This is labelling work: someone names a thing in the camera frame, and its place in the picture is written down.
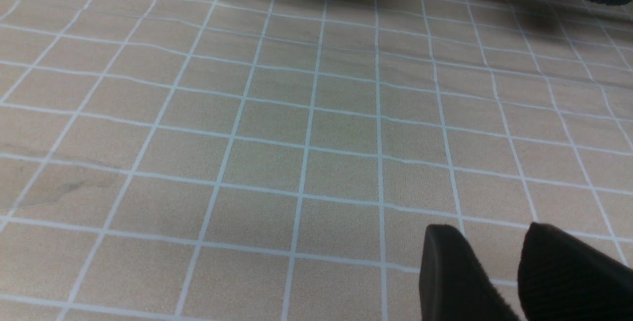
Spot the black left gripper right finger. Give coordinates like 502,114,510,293
517,222,633,321

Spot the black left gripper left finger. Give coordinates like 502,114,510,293
419,224,520,321

